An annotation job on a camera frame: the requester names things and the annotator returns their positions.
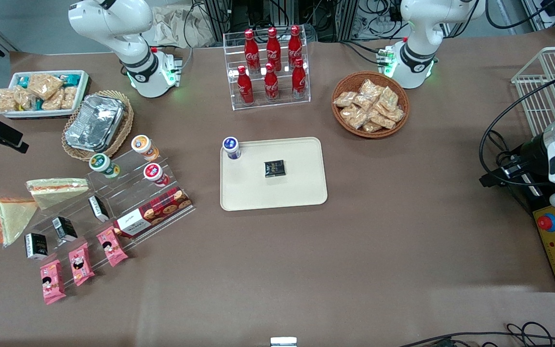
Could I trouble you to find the red lid yogurt cup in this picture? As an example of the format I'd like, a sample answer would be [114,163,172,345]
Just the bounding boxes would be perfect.
[143,163,171,187]

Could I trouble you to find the aluminium foil container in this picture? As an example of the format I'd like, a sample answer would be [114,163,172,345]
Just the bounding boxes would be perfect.
[64,94,127,152]

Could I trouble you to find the red cola bottle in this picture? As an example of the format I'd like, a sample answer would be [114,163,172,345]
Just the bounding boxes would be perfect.
[265,27,282,72]
[291,58,307,99]
[263,62,280,102]
[237,65,254,106]
[244,29,261,73]
[288,25,304,68]

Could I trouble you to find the clear acrylic bottle rack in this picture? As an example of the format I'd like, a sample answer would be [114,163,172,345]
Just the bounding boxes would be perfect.
[223,29,311,112]

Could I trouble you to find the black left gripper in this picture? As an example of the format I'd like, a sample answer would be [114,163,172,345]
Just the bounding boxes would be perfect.
[479,135,555,188]

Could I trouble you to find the oval wicker basket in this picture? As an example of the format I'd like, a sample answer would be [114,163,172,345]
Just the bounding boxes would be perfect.
[61,90,135,162]

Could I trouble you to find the round wicker basket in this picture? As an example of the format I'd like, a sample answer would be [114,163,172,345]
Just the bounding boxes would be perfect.
[331,71,411,140]

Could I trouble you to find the white rectangular plastic bin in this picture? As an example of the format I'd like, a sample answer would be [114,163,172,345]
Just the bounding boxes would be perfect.
[0,70,90,120]

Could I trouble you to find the clear acrylic stepped stand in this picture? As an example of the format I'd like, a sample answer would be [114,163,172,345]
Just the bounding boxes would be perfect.
[0,148,197,293]

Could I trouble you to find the blue lid yogurt cup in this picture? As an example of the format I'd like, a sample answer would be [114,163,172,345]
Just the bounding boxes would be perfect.
[223,137,242,160]

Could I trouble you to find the red plaid cookie box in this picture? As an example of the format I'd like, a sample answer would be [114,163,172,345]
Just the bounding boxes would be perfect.
[113,187,193,239]

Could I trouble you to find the orange lid yogurt cup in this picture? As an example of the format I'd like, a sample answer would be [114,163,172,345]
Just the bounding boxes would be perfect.
[131,134,160,161]

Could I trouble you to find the clear bag of rice crackers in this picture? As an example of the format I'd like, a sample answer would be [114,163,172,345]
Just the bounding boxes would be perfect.
[13,86,35,111]
[61,86,79,110]
[0,88,18,114]
[41,90,65,111]
[27,73,65,101]

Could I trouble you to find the pink snack packet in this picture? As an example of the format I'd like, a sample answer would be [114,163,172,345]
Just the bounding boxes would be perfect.
[96,226,129,267]
[40,259,67,306]
[68,242,96,287]

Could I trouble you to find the beige plastic tray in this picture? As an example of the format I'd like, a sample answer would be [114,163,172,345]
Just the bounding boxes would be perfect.
[220,137,329,212]

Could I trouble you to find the green lid yogurt cup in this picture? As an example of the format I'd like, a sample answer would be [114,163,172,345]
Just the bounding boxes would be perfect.
[89,153,121,179]

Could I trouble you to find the small black snack packet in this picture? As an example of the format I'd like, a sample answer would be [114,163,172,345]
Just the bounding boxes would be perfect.
[264,160,286,178]

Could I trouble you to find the white wire basket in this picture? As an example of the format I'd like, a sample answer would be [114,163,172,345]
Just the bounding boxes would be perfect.
[511,46,555,138]

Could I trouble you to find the aluminium frame rack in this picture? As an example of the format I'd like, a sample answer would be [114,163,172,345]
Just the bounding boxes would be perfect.
[203,0,361,42]

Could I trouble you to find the crumpled brown paper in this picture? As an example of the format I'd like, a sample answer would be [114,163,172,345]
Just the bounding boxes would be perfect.
[149,5,216,48]

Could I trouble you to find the black floor cables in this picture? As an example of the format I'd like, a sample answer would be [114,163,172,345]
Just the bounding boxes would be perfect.
[397,321,555,347]

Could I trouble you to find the triangle sandwich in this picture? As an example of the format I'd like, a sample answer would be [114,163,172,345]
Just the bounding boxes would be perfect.
[26,177,91,210]
[0,196,39,248]

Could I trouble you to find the small black carton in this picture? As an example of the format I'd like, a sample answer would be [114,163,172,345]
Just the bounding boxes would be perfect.
[52,216,79,242]
[25,232,49,261]
[88,194,110,223]

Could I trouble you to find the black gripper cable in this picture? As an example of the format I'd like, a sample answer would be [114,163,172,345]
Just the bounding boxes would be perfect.
[479,76,555,187]

